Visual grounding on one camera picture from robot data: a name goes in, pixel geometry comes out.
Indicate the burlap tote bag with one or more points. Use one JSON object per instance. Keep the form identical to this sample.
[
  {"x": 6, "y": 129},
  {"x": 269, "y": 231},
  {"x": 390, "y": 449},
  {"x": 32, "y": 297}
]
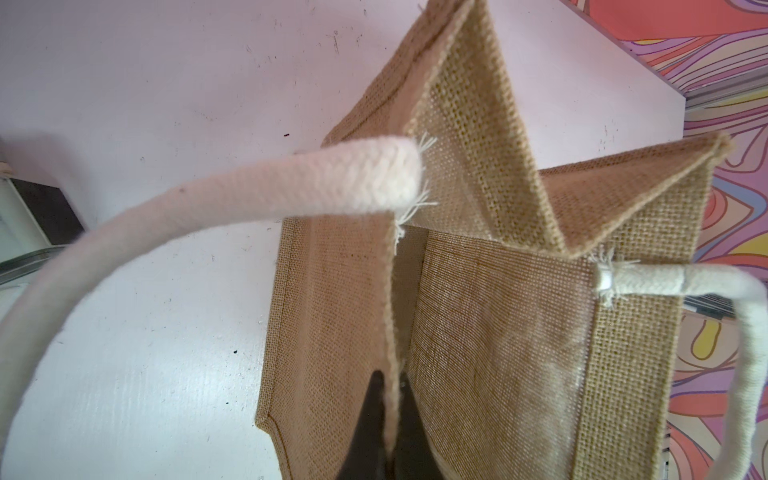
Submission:
[{"x": 535, "y": 312}]

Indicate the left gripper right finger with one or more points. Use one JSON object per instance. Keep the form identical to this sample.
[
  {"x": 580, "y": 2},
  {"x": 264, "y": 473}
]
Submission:
[{"x": 413, "y": 458}]

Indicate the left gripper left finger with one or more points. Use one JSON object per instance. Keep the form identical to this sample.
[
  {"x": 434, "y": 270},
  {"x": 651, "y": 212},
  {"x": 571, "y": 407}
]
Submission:
[{"x": 366, "y": 458}]

